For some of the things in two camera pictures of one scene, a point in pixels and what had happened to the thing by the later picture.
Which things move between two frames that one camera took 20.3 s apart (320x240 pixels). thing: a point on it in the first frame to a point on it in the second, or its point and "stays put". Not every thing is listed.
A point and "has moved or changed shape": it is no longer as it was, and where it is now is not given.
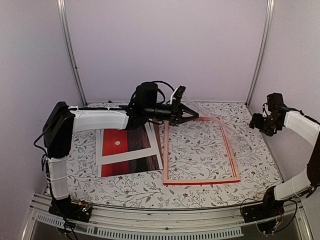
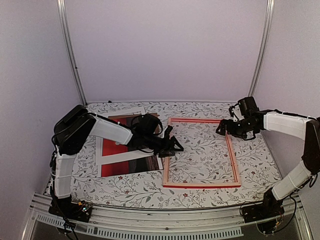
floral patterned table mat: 221,159 stays put
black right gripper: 255,123 to 222,125
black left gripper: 176,115 to 170,148
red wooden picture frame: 168,182 has moved or changed shape
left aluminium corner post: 66,34 stays put
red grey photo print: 115,141 stays put
